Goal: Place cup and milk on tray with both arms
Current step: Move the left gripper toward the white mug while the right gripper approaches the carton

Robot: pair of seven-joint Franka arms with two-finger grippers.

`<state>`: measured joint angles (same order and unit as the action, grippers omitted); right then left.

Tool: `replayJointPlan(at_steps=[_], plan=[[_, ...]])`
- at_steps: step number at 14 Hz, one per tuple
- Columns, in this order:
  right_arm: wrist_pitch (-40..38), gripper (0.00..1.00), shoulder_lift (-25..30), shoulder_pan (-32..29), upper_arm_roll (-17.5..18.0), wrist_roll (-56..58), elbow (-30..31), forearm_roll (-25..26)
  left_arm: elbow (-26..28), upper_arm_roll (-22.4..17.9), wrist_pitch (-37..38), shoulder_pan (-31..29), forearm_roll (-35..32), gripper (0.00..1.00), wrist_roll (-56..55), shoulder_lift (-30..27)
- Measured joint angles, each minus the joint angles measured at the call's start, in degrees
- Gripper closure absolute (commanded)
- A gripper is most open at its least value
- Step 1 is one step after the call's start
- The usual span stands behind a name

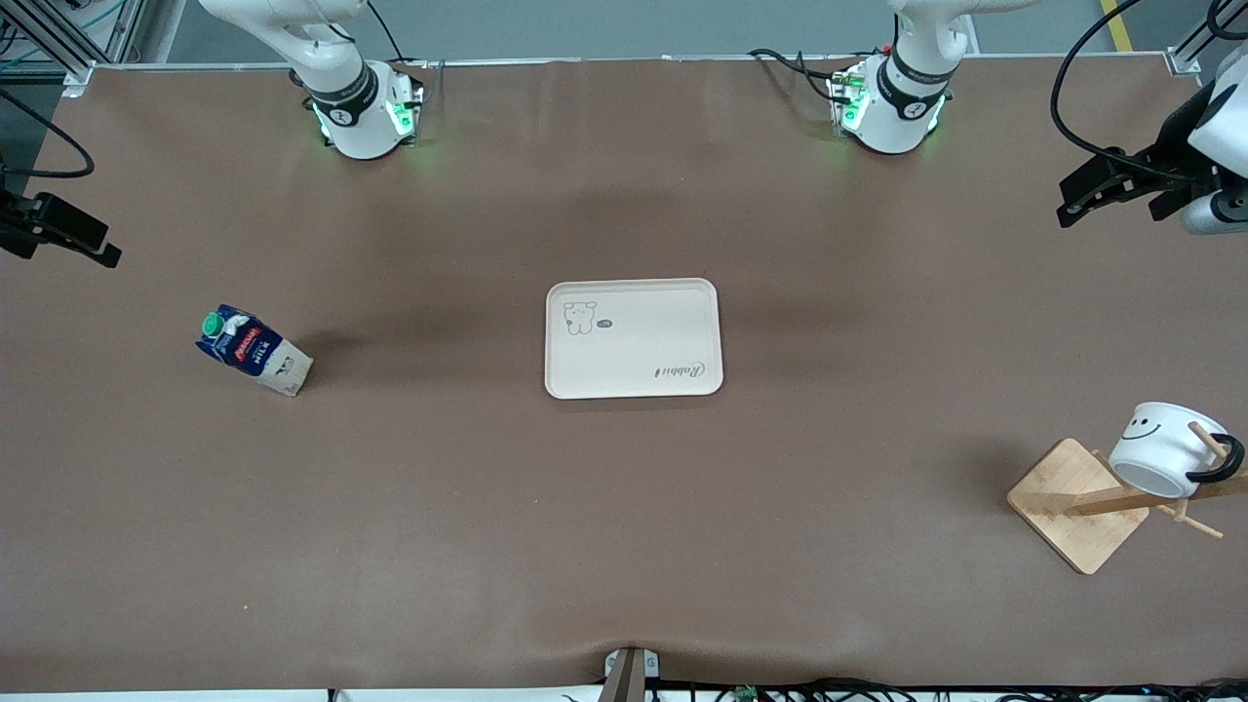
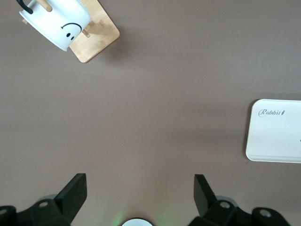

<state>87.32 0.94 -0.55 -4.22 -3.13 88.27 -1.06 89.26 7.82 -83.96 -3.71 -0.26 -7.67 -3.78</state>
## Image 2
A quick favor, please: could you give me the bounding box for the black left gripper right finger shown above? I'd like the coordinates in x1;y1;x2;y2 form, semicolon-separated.
189;174;290;226

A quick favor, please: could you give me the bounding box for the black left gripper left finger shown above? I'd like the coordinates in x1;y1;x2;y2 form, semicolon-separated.
0;173;88;226

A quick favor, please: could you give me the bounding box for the white smiley mug black handle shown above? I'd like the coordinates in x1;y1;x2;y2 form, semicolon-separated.
16;0;91;52

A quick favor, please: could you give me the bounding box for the white rabbit print tray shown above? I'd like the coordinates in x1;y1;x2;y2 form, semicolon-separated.
245;98;301;163

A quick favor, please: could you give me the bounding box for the brown table mat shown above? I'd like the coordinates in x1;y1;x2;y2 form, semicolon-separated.
0;0;301;226

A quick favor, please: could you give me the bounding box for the wooden mug rack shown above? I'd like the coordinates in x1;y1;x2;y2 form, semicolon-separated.
22;0;120;64

